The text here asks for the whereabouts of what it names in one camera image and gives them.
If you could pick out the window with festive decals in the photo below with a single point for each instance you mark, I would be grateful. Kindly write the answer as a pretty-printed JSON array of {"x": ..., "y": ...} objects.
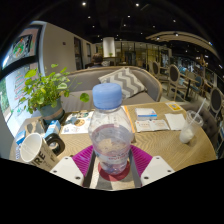
[{"x": 15, "y": 80}]

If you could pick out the grey white chevron cushion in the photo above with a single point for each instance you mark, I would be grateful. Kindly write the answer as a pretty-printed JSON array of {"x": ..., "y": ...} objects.
[{"x": 125, "y": 81}]

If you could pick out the illustrated menu leaflet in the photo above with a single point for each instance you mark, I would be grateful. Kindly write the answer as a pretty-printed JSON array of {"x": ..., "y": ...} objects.
[{"x": 77, "y": 122}]

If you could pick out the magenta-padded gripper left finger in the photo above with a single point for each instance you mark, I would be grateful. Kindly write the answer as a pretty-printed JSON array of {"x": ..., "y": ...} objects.
[{"x": 70, "y": 168}]

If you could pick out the yellow table card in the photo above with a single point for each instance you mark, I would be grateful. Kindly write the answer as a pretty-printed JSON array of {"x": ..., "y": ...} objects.
[{"x": 174, "y": 106}]

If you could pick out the white round pillar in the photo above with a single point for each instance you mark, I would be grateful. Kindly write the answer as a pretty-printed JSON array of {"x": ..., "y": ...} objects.
[{"x": 109, "y": 47}]

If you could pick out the clear plastic cup with straw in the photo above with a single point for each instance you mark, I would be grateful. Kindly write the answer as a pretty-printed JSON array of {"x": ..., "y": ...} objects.
[{"x": 188, "y": 131}]

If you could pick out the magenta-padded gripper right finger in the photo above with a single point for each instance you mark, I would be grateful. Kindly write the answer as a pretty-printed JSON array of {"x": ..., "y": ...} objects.
[{"x": 155, "y": 168}]

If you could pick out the white paper napkin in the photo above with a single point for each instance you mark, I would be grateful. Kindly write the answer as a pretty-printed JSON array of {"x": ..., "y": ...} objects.
[{"x": 175, "y": 121}]

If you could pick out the green potted plant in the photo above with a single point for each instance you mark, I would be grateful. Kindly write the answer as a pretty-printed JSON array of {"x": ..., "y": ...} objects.
[{"x": 45, "y": 90}]

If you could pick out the person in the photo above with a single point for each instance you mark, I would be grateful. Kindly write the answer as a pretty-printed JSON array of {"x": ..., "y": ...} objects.
[{"x": 96, "y": 60}]

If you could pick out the group of ceiling lights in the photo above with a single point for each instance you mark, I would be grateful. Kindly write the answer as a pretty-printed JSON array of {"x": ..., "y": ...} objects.
[{"x": 137, "y": 4}]

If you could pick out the white mug with black print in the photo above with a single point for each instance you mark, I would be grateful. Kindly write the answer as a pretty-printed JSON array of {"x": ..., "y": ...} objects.
[{"x": 40, "y": 155}]

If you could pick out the small blue white carton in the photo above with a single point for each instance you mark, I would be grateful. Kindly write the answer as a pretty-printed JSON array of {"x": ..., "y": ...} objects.
[{"x": 52, "y": 129}]

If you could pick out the flat blue white box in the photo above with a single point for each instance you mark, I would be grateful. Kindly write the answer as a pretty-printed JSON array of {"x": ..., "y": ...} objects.
[{"x": 20, "y": 137}]

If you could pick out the group of wooden dining chairs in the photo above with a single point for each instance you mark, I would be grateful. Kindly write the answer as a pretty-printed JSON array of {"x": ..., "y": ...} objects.
[{"x": 174, "y": 76}]

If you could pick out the dark grey tufted chair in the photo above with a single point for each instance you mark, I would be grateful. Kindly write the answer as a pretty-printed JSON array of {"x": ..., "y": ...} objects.
[{"x": 210, "y": 125}]

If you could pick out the clear blue-capped water bottle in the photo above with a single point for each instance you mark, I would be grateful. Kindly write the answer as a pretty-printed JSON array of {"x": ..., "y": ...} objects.
[{"x": 110, "y": 136}]

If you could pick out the grey curved sofa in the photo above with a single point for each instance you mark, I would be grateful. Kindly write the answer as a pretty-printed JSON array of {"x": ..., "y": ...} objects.
[{"x": 83, "y": 80}]

